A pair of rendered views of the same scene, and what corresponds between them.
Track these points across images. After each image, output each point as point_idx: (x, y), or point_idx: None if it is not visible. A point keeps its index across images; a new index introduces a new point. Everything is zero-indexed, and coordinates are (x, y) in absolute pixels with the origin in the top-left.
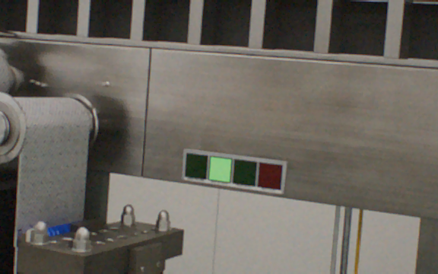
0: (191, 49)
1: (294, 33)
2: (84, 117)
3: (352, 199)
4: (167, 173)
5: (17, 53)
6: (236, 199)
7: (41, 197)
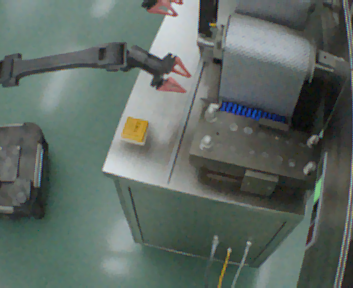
0: None
1: None
2: (302, 68)
3: None
4: (322, 150)
5: None
6: None
7: (245, 90)
